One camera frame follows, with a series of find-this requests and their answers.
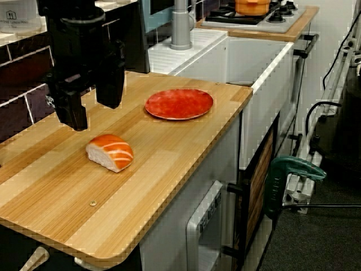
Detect orange toy pot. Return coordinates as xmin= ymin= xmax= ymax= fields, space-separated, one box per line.
xmin=234 ymin=0 xmax=272 ymax=16

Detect salmon nigiri sushi toy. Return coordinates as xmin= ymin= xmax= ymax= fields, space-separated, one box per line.
xmin=85 ymin=134 xmax=134 ymax=173

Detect white lidded jar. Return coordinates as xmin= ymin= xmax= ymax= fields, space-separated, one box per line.
xmin=0 ymin=0 xmax=43 ymax=33

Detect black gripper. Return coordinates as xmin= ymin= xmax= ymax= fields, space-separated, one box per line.
xmin=46 ymin=13 xmax=126 ymax=132

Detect thick black cable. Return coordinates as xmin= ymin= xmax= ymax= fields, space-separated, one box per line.
xmin=305 ymin=101 xmax=344 ymax=159

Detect wooden stove counter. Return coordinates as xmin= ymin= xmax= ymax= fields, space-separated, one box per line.
xmin=195 ymin=5 xmax=320 ymax=43

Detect thin black cable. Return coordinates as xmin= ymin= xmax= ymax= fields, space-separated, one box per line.
xmin=322 ymin=0 xmax=361 ymax=91

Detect grey white dishwasher door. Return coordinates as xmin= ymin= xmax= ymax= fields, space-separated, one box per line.
xmin=185 ymin=180 xmax=224 ymax=271

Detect grey toy stove top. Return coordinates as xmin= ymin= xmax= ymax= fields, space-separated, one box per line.
xmin=200 ymin=0 xmax=307 ymax=33

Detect white cabinet body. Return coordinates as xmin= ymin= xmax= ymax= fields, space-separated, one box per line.
xmin=139 ymin=111 xmax=244 ymax=271

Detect white cabinet leg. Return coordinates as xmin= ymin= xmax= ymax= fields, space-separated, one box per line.
xmin=19 ymin=246 xmax=51 ymax=271

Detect red round plate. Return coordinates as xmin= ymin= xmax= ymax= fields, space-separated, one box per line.
xmin=144 ymin=89 xmax=214 ymax=121

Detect black towel rail handle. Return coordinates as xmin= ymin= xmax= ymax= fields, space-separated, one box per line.
xmin=293 ymin=33 xmax=320 ymax=59

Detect black upright post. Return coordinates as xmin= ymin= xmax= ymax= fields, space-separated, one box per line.
xmin=124 ymin=0 xmax=151 ymax=73

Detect teal blue box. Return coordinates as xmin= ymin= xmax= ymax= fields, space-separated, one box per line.
xmin=140 ymin=0 xmax=177 ymax=33

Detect aluminium frame profile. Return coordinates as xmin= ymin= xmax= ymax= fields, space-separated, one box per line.
xmin=283 ymin=27 xmax=361 ymax=216

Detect white sink unit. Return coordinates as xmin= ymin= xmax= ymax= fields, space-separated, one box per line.
xmin=147 ymin=28 xmax=296 ymax=171

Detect black frame wooden drawer front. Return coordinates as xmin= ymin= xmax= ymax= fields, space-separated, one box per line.
xmin=222 ymin=111 xmax=280 ymax=271

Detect cream tiled shelf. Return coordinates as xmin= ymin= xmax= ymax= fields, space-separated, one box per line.
xmin=0 ymin=27 xmax=54 ymax=48

